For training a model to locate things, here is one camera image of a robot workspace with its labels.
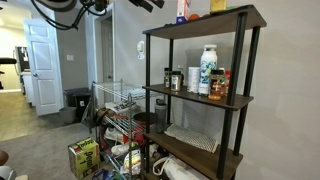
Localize white blue patterned water bottle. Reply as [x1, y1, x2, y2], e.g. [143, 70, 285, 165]
[198, 44, 219, 96]

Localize brown shelf unit black posts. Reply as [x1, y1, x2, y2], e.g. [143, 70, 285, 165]
[142, 4, 268, 180]

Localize grey shaker bottle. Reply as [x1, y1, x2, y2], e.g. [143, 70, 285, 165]
[154, 98, 168, 135]

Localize red white carton box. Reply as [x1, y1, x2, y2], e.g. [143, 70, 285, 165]
[175, 0, 192, 25]

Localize orange round fruit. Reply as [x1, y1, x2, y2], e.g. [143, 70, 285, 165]
[188, 13, 201, 22]

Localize white panel door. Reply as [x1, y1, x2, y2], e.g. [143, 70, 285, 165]
[100, 15, 115, 103]
[22, 17, 65, 117]

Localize dark spice jar black lid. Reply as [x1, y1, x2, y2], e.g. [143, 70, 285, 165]
[170, 70, 183, 93]
[163, 67, 172, 89]

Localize white cylindrical canister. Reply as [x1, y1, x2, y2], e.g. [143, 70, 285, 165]
[186, 66, 202, 95]

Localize white black printed box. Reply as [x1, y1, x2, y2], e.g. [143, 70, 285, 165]
[104, 100, 138, 116]

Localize red spice jar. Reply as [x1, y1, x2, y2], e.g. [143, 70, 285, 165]
[222, 69, 232, 98]

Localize black cooking pot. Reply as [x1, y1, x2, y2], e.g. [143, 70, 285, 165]
[132, 111, 157, 129]

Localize black trash bin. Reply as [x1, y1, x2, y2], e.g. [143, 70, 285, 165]
[63, 86, 92, 123]

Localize grey hanging bag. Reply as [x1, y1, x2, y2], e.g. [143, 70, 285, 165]
[81, 95, 98, 135]

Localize red bag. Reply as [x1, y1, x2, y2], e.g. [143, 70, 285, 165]
[114, 114, 146, 145]

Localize black framed panel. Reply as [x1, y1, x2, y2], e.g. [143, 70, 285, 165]
[13, 45, 31, 74]

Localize small grey bin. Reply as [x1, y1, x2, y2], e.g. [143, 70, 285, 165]
[58, 106, 78, 125]

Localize white sneaker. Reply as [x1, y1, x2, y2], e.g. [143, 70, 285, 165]
[110, 142, 131, 157]
[103, 126, 125, 143]

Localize checkered white cloth mat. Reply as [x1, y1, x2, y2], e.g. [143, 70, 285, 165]
[163, 123, 220, 155]

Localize white cabinet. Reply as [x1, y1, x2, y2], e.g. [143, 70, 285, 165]
[20, 71, 36, 107]

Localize white multicolour soccer ball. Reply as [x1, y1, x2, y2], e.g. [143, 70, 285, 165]
[122, 148, 143, 176]

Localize green yellow cardboard box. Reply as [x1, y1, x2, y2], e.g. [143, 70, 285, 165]
[67, 136, 102, 180]

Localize white tote bag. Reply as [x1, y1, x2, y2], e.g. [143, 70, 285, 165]
[152, 154, 210, 180]

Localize blue printed bag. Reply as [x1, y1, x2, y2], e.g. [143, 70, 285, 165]
[92, 167, 116, 180]

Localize grey white round object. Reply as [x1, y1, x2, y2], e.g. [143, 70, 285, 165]
[0, 165, 18, 180]

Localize white wall device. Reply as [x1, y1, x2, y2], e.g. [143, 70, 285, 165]
[136, 40, 147, 61]

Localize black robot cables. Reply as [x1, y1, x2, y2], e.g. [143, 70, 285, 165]
[29, 0, 111, 31]

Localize silver wire rack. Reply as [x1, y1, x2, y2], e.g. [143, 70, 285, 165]
[90, 78, 165, 180]

